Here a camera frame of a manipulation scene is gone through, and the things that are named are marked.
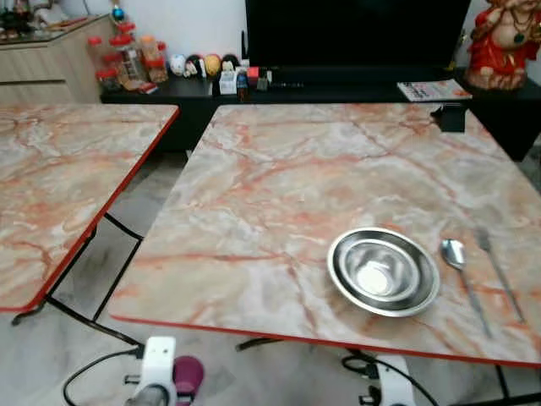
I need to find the marble folding table red edge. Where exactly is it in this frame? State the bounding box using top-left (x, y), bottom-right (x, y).
top-left (0, 103), bottom-right (180, 326)
top-left (108, 101), bottom-right (541, 369)

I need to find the light wooden sideboard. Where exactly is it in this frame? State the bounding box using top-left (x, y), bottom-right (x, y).
top-left (0, 13), bottom-right (115, 107)

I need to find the orange filled jar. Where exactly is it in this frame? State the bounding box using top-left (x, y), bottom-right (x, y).
top-left (141, 35), bottom-right (161, 65)

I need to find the colourful printed magazine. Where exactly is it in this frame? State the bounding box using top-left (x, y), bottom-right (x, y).
top-left (396, 80), bottom-right (473, 102)

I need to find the small steel bowl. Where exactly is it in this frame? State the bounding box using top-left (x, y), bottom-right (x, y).
top-left (338, 237), bottom-right (420, 299)

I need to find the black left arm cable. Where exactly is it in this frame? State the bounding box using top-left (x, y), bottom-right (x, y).
top-left (62, 347), bottom-right (145, 406)

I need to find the slim clear jar red lid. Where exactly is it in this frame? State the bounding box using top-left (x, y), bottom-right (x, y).
top-left (91, 36), bottom-right (111, 74)

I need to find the black clamp block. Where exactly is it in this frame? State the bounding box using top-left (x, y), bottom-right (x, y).
top-left (431, 103), bottom-right (468, 134)

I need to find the black low television cabinet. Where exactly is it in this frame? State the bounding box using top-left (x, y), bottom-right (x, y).
top-left (101, 68), bottom-right (541, 162)

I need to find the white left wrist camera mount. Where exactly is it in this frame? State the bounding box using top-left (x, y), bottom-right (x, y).
top-left (138, 337), bottom-right (178, 403)

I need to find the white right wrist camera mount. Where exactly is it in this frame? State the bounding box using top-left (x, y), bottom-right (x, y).
top-left (369, 355), bottom-right (417, 406)

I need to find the steel spoon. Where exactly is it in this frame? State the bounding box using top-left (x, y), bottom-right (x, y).
top-left (440, 239), bottom-right (494, 339)

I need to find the red gold seated statue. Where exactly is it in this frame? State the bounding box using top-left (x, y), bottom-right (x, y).
top-left (464, 0), bottom-right (541, 91)

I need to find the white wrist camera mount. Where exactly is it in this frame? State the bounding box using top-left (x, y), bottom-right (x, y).
top-left (369, 355), bottom-right (417, 406)
top-left (138, 337), bottom-right (178, 403)

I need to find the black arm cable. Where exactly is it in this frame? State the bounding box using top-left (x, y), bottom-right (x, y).
top-left (342, 351), bottom-right (440, 406)
top-left (62, 347), bottom-right (145, 406)

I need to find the steel fork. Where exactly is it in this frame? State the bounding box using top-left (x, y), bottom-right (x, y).
top-left (473, 227), bottom-right (527, 324)

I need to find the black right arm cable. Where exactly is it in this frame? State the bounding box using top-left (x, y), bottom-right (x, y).
top-left (342, 351), bottom-right (440, 406)

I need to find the short jar red lid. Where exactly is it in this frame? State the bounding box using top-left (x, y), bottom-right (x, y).
top-left (98, 69), bottom-right (121, 91)

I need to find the yellow egg figurine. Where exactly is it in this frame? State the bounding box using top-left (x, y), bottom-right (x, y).
top-left (204, 53), bottom-right (222, 78)

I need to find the black flat television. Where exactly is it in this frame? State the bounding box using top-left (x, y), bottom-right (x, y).
top-left (244, 0), bottom-right (472, 70)

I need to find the wide steel plate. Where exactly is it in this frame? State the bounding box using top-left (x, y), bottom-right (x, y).
top-left (326, 227), bottom-right (441, 319)

